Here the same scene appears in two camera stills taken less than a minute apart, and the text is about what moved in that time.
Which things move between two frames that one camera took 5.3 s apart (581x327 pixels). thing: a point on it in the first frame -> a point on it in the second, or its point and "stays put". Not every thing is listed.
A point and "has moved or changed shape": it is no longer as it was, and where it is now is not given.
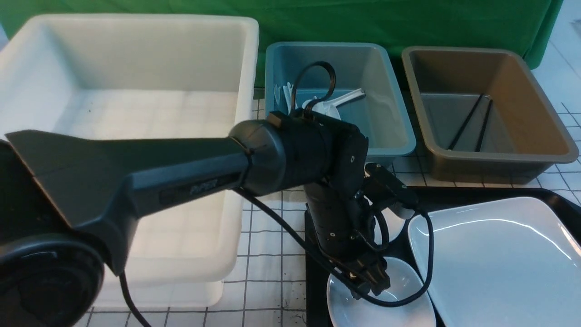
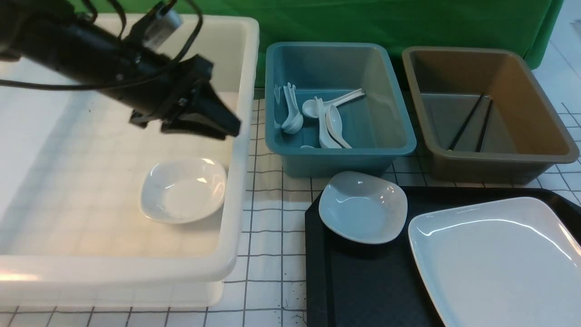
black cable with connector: [481, 137] stays put
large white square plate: [515, 263] stays put
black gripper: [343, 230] -> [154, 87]
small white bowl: [344, 311] has moved or changed shape
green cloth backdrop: [524, 25] stays put
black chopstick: [471, 111] stays put
